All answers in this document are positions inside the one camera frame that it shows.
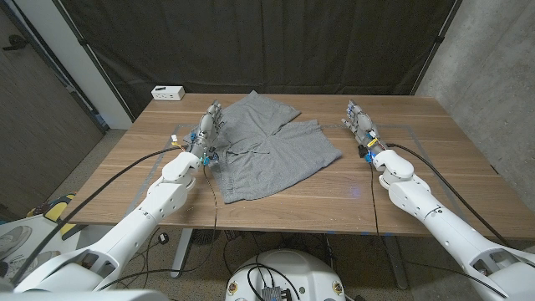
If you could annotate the round black plug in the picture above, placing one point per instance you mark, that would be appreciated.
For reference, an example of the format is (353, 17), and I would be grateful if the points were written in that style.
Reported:
(163, 238)

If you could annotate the black backdrop stand pole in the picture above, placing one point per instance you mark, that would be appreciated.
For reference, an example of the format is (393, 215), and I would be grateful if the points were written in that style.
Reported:
(438, 40)
(83, 44)

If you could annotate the grey fabric shorts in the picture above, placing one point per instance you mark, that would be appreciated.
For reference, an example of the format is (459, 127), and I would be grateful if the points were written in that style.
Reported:
(271, 154)

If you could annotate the grey electronics box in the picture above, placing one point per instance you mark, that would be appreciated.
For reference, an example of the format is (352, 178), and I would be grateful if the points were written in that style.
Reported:
(276, 294)

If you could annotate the black backdrop curtain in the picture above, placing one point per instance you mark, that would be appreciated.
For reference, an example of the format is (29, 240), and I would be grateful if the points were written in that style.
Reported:
(251, 42)

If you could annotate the small black fan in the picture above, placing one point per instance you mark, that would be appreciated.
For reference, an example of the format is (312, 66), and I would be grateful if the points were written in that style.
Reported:
(205, 236)

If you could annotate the white table leg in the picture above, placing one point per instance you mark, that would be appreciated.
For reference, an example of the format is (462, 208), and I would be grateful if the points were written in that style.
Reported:
(181, 251)

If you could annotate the brown wooden door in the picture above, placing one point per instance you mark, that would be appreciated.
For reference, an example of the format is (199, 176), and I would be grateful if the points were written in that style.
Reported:
(33, 104)

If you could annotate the white platform box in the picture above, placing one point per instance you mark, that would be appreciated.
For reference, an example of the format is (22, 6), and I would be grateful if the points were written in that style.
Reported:
(92, 234)

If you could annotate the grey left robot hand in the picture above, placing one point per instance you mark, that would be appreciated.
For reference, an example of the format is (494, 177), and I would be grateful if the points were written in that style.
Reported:
(205, 129)

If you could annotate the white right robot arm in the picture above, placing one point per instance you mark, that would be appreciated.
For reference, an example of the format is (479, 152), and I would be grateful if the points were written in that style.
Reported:
(451, 234)

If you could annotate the white sneaker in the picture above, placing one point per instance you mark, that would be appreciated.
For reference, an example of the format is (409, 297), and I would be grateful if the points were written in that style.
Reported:
(42, 257)
(12, 238)

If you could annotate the yellow and black shoe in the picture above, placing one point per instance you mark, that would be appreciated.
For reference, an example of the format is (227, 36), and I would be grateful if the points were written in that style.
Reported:
(56, 211)

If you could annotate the white robot torso base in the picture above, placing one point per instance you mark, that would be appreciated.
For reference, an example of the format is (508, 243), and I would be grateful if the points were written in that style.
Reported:
(309, 271)

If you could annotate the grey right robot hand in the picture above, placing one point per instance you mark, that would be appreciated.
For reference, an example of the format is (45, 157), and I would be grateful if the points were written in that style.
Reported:
(364, 125)

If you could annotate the white power strip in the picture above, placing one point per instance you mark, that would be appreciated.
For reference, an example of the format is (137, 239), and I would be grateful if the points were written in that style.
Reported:
(167, 93)

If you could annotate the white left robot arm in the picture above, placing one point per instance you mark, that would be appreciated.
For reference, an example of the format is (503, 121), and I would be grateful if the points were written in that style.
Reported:
(138, 217)

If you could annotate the white left shoulder shell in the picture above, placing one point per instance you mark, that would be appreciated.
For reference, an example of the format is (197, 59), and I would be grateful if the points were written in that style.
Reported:
(83, 296)

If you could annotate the grey table leg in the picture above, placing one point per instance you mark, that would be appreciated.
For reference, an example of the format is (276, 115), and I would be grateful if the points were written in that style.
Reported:
(395, 263)

